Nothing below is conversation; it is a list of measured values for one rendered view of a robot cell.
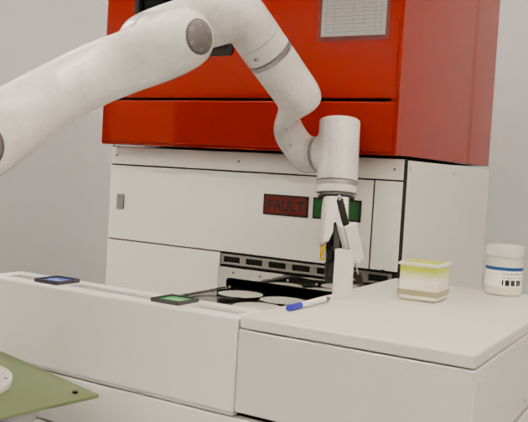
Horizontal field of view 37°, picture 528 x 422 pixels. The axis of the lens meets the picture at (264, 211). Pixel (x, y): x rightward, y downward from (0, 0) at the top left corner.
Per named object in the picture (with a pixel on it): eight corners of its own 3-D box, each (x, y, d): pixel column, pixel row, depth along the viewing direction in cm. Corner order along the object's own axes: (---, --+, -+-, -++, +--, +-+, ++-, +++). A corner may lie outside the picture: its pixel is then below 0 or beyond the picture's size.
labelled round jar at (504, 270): (489, 289, 158) (492, 242, 157) (525, 294, 154) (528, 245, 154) (479, 293, 152) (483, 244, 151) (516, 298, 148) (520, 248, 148)
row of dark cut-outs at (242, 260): (221, 263, 191) (222, 253, 191) (391, 285, 169) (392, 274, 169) (220, 263, 191) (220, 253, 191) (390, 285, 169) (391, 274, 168)
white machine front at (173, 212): (111, 294, 212) (117, 146, 210) (396, 342, 171) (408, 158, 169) (103, 295, 210) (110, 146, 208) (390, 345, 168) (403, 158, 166)
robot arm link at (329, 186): (314, 182, 165) (313, 197, 165) (318, 177, 156) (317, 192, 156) (354, 185, 165) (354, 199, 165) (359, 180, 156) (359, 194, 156)
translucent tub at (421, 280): (410, 294, 146) (412, 257, 145) (449, 299, 142) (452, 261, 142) (396, 298, 139) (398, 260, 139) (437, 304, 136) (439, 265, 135)
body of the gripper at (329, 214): (316, 193, 165) (313, 246, 164) (320, 187, 155) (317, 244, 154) (351, 195, 165) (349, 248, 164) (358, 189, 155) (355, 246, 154)
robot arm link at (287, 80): (215, 77, 153) (297, 183, 169) (274, 64, 142) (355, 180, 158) (237, 48, 158) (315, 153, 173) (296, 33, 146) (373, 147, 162)
